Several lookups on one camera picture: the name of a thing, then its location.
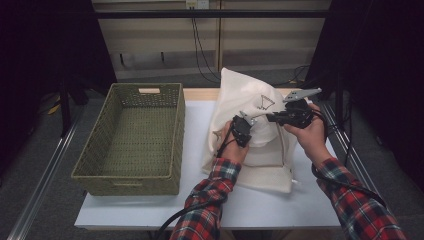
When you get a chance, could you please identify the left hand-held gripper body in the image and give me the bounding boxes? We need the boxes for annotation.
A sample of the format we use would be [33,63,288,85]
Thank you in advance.
[231,110,258,148]

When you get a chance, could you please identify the black horizontal bar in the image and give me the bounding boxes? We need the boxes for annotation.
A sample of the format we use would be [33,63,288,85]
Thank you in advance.
[93,9,332,20]

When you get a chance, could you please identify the black hanging wall cables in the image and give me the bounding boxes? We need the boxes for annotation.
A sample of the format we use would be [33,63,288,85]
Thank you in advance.
[190,16,223,84]

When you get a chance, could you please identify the black floor cable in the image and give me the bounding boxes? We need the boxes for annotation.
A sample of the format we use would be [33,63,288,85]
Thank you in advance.
[273,64,313,87]

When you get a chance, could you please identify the person's left hand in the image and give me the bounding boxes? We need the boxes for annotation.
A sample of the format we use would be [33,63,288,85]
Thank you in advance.
[218,120,250,165]

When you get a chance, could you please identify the black metal stand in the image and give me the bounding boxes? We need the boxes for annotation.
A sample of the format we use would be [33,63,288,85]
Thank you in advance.
[334,71,345,134]
[59,74,73,138]

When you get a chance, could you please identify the white garment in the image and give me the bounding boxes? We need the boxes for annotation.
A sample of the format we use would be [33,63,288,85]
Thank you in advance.
[244,113,284,168]

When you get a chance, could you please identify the person's right hand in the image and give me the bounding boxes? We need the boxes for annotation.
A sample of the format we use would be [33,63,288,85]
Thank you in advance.
[283,103,331,165]

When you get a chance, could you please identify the green woven basket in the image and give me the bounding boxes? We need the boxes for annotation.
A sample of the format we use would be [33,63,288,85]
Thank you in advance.
[70,82,186,197]

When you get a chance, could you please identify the right hand-held gripper black cable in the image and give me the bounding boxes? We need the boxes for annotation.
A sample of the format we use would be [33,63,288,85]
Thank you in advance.
[309,107,388,208]

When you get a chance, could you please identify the white wall outlet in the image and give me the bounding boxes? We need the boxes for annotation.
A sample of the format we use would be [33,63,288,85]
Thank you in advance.
[185,0,211,10]

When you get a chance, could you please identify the metal floor rail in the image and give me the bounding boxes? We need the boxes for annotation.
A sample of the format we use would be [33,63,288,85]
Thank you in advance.
[319,103,407,240]
[6,109,83,240]

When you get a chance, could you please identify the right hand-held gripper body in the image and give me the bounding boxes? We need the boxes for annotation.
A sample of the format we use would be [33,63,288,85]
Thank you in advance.
[278,87,323,130]

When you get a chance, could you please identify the hand-held gripper black cable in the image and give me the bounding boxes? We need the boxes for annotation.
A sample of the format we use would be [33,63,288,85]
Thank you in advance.
[155,122,238,240]
[309,107,388,208]

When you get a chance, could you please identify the left hand-held gripper black cable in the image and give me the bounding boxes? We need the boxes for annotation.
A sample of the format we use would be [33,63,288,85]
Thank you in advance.
[155,122,238,240]

